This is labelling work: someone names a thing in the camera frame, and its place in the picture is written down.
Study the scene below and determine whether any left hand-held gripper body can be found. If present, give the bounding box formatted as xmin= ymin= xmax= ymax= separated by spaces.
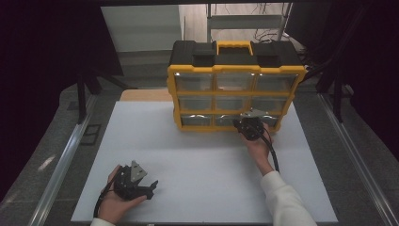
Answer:
xmin=113 ymin=160 xmax=149 ymax=201

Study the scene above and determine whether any person's left hand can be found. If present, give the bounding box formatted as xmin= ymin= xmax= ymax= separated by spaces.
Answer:
xmin=98 ymin=164 xmax=148 ymax=224

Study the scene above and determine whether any white table sheet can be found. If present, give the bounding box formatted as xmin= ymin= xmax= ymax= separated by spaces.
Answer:
xmin=71 ymin=101 xmax=339 ymax=224

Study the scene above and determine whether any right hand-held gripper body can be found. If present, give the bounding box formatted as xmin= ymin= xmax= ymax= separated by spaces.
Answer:
xmin=239 ymin=108 xmax=267 ymax=141

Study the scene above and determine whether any yellow black drawer organizer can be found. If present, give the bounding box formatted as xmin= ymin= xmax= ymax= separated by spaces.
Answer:
xmin=166 ymin=40 xmax=308 ymax=134

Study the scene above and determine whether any white metal shelf stand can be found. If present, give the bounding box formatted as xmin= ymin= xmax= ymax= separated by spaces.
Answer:
xmin=206 ymin=3 xmax=293 ymax=43

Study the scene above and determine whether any person's right hand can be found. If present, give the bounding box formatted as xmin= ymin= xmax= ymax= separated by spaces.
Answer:
xmin=241 ymin=123 xmax=275 ymax=177

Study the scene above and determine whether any black stand pole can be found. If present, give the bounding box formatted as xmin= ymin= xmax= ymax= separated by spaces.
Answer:
xmin=332 ymin=69 xmax=344 ymax=123
xmin=76 ymin=72 xmax=88 ymax=125

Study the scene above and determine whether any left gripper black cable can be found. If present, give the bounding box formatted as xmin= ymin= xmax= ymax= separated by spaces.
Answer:
xmin=93 ymin=177 xmax=119 ymax=218

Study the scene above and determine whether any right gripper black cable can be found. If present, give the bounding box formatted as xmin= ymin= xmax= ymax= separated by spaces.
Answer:
xmin=261 ymin=126 xmax=280 ymax=173

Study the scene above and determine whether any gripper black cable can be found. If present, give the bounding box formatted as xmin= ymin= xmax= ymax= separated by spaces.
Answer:
xmin=261 ymin=126 xmax=280 ymax=173
xmin=93 ymin=177 xmax=119 ymax=218

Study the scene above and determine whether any white panel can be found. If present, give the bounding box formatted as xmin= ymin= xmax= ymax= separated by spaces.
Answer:
xmin=100 ymin=4 xmax=183 ymax=53

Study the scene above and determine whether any black curtain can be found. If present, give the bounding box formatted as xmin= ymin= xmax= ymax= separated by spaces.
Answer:
xmin=0 ymin=0 xmax=123 ymax=202
xmin=288 ymin=0 xmax=399 ymax=164

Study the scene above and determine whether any metal rail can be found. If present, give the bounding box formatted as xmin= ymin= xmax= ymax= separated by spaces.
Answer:
xmin=316 ymin=92 xmax=399 ymax=226
xmin=27 ymin=93 xmax=98 ymax=226

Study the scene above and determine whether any bundle of black cables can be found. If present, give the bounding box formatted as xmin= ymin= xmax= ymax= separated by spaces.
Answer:
xmin=253 ymin=27 xmax=285 ymax=43

